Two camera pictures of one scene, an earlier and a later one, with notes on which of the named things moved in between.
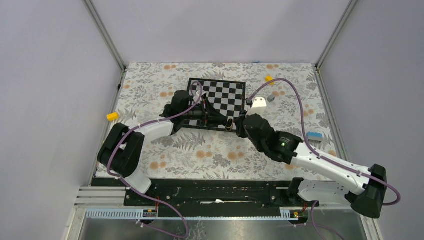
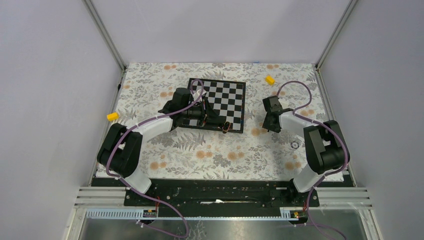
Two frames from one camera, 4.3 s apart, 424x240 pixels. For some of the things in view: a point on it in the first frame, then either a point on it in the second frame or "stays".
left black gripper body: [206, 113] stays
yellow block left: [112, 116] stays
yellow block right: [268, 78] stays
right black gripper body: [242, 132] -> [266, 125]
